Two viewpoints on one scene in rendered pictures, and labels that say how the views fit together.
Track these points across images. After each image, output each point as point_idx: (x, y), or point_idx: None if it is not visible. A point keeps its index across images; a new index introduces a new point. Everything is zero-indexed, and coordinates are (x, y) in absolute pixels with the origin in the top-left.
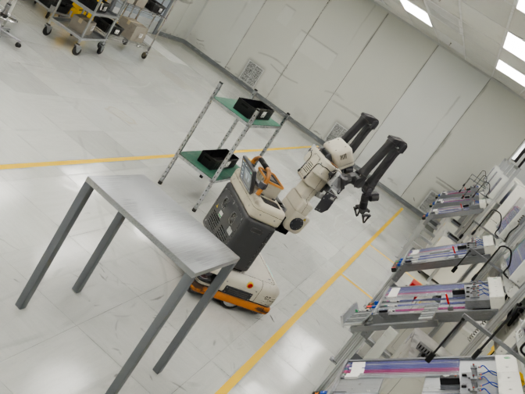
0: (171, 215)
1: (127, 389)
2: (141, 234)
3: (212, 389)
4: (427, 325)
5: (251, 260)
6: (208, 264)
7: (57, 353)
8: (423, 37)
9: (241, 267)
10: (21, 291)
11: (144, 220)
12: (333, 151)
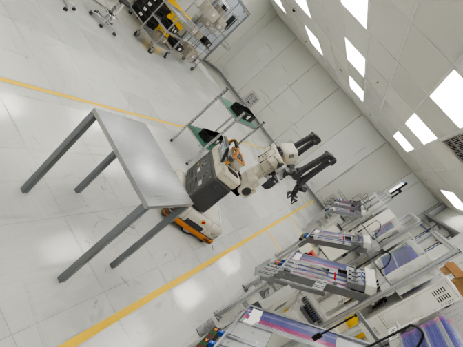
0: (151, 157)
1: (81, 275)
2: None
3: (150, 290)
4: (316, 292)
5: (209, 206)
6: (165, 202)
7: (36, 233)
8: (354, 107)
9: (200, 208)
10: None
11: (125, 153)
12: (285, 150)
